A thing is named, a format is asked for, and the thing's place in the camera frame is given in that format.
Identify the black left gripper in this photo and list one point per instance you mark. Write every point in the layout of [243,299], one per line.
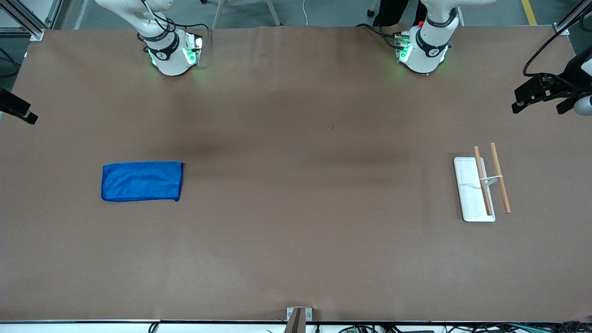
[570,79]

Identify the blue microfiber towel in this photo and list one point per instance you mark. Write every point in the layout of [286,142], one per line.
[141,181]

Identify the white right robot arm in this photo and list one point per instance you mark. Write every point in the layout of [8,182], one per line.
[169,55]

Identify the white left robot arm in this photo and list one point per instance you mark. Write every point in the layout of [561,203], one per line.
[425,51]

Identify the white rack with wooden rods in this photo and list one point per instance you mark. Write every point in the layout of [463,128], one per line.
[469,194]

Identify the person in black trousers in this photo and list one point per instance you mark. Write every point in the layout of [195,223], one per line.
[393,11]

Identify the grey stand legs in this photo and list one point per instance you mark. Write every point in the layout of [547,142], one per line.
[273,13]

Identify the brown paper table cover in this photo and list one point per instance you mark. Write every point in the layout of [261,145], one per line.
[296,208]

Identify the aluminium frame post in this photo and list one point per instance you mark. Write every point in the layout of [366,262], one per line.
[34,33]
[562,28]

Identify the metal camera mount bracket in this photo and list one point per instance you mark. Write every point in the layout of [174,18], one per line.
[298,319]

